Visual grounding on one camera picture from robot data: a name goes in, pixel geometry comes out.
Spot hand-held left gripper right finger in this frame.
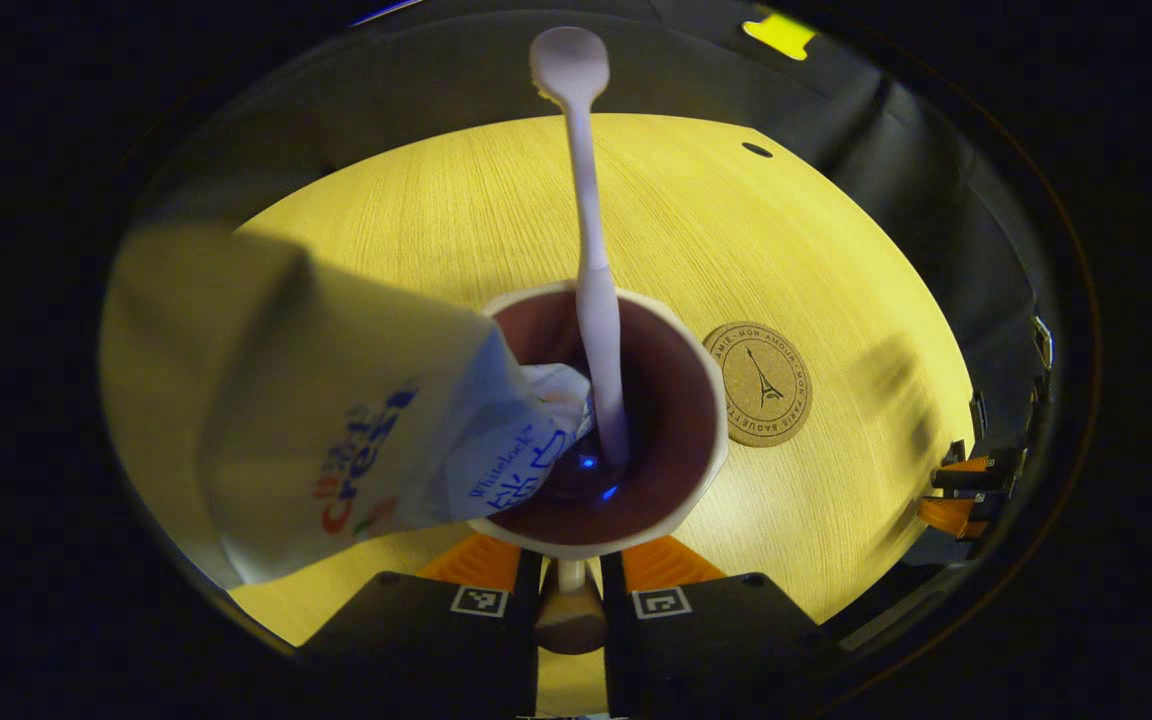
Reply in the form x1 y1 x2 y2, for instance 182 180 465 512
600 535 837 719

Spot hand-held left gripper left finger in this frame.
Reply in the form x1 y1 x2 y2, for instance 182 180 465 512
296 533 544 719

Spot beige cup with wooden handle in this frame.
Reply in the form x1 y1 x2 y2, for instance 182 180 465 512
466 283 730 656

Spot round cork coaster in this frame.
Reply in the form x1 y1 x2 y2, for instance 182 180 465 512
702 320 814 448

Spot white toothpaste tube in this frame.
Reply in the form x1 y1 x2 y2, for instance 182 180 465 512
98 222 597 589

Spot white toothbrush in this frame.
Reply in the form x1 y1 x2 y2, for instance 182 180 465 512
529 26 632 471

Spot wooden desktop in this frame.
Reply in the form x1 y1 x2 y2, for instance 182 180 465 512
101 112 977 716

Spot black backdrop cloth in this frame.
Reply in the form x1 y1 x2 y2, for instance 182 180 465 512
136 0 1067 641

